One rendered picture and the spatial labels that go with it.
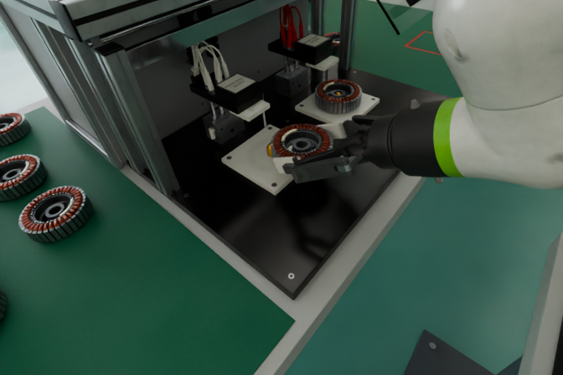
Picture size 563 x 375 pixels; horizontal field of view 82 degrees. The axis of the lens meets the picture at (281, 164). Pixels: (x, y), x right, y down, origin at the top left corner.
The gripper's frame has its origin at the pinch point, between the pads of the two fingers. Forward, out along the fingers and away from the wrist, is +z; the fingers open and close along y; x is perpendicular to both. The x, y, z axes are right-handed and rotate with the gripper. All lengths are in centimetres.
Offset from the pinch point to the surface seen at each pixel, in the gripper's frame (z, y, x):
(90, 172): 38.2, -26.6, 11.5
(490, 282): 5, 59, -94
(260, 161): 10.7, -3.0, -0.8
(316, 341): 38, -1, -75
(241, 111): 9.2, -2.6, 10.0
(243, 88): 7.9, -0.7, 13.7
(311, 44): 9.2, 21.7, 14.6
